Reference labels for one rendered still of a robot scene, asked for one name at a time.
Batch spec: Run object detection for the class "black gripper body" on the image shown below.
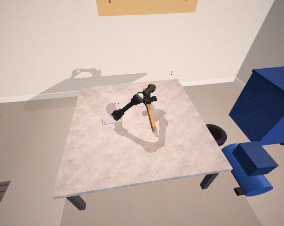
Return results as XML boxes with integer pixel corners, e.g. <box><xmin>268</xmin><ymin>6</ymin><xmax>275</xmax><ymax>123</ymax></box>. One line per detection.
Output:
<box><xmin>146</xmin><ymin>95</ymin><xmax>157</xmax><ymax>101</ymax></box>

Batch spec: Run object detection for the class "orange wooden plank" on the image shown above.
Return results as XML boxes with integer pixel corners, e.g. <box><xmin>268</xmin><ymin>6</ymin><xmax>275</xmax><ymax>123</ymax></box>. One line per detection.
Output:
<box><xmin>145</xmin><ymin>102</ymin><xmax>156</xmax><ymax>132</ymax></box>

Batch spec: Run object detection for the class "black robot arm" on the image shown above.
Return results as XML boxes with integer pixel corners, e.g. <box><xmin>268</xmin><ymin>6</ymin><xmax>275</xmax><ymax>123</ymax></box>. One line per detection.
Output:
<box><xmin>111</xmin><ymin>84</ymin><xmax>156</xmax><ymax>121</ymax></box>

